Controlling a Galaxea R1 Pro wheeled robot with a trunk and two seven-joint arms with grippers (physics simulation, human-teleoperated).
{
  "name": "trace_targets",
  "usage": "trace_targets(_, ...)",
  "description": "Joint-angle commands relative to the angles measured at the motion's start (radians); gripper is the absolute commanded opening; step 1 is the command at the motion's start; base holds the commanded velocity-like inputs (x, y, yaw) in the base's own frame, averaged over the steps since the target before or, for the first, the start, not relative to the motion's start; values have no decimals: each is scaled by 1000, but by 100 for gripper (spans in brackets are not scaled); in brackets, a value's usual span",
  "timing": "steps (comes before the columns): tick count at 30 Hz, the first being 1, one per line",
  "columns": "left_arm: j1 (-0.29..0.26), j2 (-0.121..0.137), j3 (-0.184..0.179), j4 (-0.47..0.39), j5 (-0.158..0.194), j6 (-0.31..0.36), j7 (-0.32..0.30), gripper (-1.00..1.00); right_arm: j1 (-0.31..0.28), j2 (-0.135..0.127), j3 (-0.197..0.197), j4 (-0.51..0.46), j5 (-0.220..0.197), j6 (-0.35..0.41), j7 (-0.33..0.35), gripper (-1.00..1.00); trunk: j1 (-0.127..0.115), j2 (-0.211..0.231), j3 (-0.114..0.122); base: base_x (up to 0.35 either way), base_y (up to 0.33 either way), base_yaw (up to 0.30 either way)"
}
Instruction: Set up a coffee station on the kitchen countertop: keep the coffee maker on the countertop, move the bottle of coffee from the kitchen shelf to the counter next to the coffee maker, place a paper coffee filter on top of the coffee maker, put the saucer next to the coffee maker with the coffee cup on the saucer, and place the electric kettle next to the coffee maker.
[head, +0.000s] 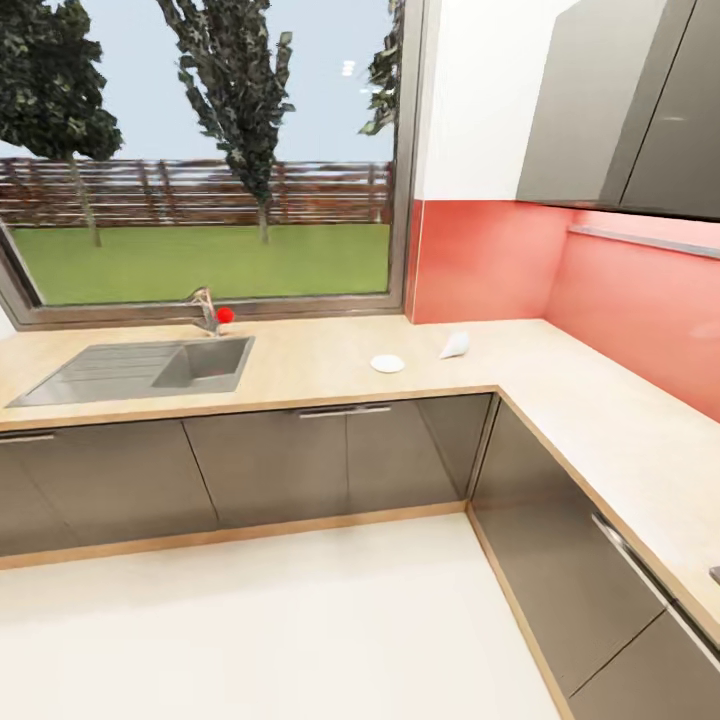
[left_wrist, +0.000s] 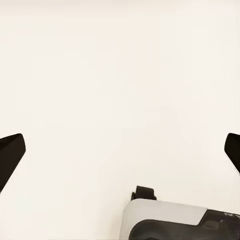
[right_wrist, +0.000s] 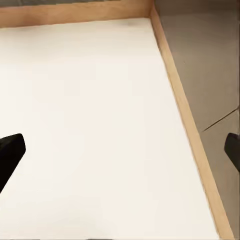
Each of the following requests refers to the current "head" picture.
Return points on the cabinet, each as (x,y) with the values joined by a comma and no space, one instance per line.
(628,113)
(618,643)
(69,487)

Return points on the saucer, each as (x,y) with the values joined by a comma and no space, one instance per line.
(387,363)

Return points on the countertop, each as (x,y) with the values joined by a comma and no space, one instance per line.
(650,462)
(293,363)

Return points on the fixed window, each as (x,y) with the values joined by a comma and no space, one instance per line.
(264,148)

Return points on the paper coffee filter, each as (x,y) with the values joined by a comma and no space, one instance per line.
(458,344)

